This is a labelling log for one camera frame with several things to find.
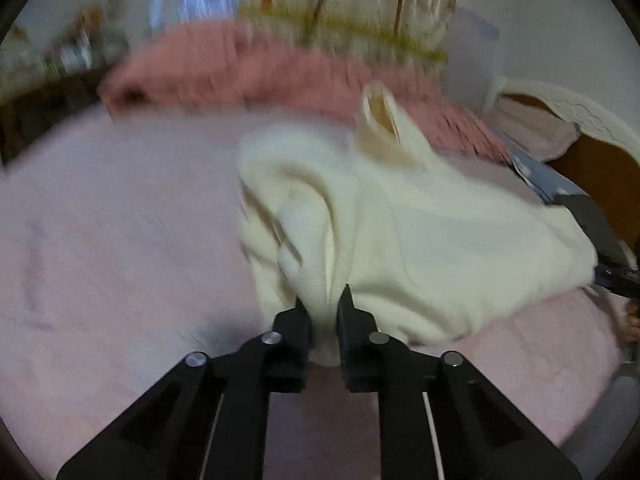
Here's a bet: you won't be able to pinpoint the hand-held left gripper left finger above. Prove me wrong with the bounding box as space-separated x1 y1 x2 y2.
56 296 313 480

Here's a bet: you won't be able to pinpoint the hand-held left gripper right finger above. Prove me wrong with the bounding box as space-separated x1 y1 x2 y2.
336 284 583 480

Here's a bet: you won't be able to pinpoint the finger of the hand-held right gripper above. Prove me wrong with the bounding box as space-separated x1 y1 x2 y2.
593 259 622 292

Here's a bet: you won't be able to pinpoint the cream printed hoodie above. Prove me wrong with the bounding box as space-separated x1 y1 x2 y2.
237 81 600 367

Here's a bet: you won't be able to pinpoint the black folded clothes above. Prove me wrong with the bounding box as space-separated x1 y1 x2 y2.
554 192 632 263

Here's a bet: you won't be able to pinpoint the person's right hand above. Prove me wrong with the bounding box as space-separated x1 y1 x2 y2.
621 300 640 346

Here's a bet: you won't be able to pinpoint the blue patterned pillow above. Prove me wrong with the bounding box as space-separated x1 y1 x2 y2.
507 152 586 206

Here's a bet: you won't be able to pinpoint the white and wooden headboard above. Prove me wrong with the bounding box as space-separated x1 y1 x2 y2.
482 80 640 256

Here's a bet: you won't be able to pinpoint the pink pillow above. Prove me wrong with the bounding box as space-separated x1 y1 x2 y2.
492 96 581 163

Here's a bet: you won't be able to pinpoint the pink plaid quilt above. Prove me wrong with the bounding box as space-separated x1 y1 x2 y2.
97 20 511 166

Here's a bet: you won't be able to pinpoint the dark wooden desk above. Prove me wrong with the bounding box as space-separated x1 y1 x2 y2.
0 70 116 166

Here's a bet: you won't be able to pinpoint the tree print curtain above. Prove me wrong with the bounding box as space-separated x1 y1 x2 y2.
237 0 461 66

